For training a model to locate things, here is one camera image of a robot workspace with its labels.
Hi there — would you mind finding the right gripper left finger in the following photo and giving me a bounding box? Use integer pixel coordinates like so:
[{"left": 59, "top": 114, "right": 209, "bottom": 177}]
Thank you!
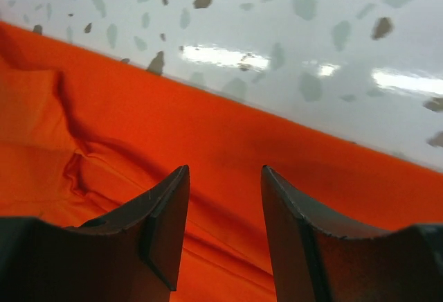
[{"left": 1, "top": 166, "right": 190, "bottom": 301}]

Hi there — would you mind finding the orange t shirt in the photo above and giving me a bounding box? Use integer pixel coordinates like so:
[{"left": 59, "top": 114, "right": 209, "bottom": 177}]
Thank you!
[{"left": 1, "top": 24, "right": 442, "bottom": 301}]

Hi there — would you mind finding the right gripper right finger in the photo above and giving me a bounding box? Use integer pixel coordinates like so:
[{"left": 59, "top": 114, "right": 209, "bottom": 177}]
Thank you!
[{"left": 261, "top": 166, "right": 442, "bottom": 301}]

